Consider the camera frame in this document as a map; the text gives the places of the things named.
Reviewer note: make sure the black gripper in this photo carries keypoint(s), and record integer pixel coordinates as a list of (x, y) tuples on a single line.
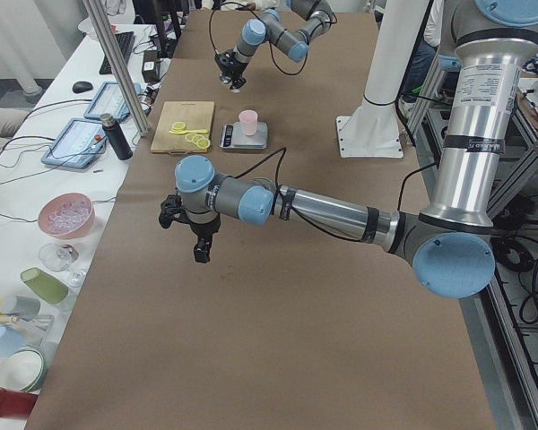
[(203, 229), (236, 69)]

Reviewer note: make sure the pink plastic cup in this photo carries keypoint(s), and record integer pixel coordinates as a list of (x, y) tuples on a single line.
[(248, 122)]

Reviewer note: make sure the glass sauce bottle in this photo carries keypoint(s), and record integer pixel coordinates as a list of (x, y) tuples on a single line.
[(235, 86)]

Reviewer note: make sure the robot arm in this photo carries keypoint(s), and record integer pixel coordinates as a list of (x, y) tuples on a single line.
[(267, 27), (446, 243)]

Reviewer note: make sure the digital kitchen scale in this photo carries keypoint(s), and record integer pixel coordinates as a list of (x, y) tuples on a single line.
[(234, 139)]

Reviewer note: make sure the green cup lying down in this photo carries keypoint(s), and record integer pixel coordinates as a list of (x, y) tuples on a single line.
[(44, 285)]

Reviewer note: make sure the grey cup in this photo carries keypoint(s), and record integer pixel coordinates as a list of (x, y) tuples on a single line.
[(25, 307)]

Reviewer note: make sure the light blue cup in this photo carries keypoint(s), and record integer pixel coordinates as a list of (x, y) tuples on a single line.
[(11, 341)]

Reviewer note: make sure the red cup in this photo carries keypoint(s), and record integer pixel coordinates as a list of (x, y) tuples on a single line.
[(16, 404)]

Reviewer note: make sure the wooden cutting board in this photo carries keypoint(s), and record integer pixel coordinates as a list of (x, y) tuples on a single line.
[(196, 114)]

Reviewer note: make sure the yellow plastic knife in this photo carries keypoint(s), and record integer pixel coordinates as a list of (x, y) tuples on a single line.
[(185, 131)]

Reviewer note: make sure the lemon slice near knife tip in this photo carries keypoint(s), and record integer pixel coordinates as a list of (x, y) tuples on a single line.
[(178, 127)]

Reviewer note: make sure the lemon slice lower row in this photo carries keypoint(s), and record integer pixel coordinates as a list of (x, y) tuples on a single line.
[(204, 145)]

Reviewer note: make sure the black power box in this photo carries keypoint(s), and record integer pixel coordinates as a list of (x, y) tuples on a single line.
[(151, 66)]

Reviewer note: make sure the far blue tablet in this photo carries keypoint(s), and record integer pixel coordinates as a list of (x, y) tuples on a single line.
[(108, 99)]

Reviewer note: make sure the blue tablet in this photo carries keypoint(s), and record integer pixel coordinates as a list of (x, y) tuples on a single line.
[(77, 146), (108, 99)]

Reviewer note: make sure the black thermos bottle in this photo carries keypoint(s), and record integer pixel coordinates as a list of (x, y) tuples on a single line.
[(115, 136)]

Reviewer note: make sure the pink bowl with ice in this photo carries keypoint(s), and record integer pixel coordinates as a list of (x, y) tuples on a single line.
[(67, 216)]

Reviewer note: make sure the wine glass lying down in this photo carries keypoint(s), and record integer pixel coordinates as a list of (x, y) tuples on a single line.
[(61, 258)]

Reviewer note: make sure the black computer mouse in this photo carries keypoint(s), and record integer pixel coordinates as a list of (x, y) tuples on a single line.
[(81, 87)]

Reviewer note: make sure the near blue tablet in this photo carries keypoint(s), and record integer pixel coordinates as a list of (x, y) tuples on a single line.
[(77, 146)]

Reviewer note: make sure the white green bowl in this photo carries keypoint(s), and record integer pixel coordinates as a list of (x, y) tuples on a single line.
[(25, 370)]

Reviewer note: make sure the aluminium frame post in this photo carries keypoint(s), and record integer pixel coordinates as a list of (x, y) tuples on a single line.
[(108, 42)]

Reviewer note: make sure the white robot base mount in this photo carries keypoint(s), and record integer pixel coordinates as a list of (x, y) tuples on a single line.
[(372, 130)]

